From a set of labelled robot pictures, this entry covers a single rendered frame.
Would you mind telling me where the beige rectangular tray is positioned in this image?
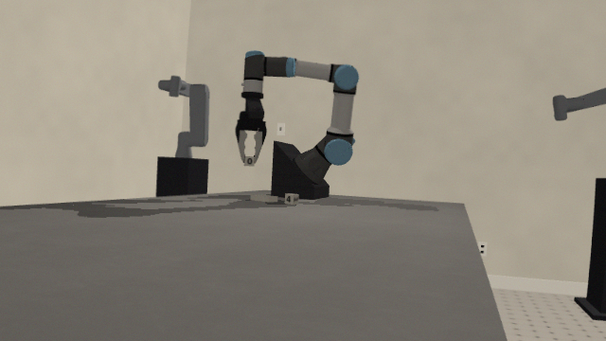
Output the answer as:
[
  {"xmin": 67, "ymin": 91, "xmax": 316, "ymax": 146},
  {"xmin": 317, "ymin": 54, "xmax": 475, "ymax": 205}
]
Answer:
[{"xmin": 251, "ymin": 194, "xmax": 277, "ymax": 202}]

